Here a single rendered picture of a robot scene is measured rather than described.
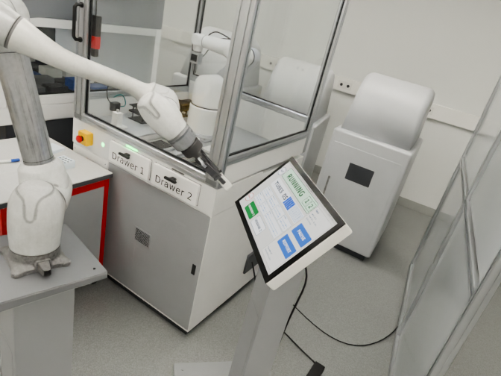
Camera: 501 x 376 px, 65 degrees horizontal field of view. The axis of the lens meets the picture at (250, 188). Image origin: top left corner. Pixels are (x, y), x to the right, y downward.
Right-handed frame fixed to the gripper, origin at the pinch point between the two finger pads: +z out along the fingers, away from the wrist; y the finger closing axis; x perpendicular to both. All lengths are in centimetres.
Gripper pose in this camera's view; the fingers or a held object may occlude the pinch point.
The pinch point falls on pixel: (224, 181)
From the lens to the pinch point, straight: 146.8
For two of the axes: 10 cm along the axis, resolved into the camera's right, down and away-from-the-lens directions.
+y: -2.2, -4.6, 8.6
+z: 5.9, 6.4, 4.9
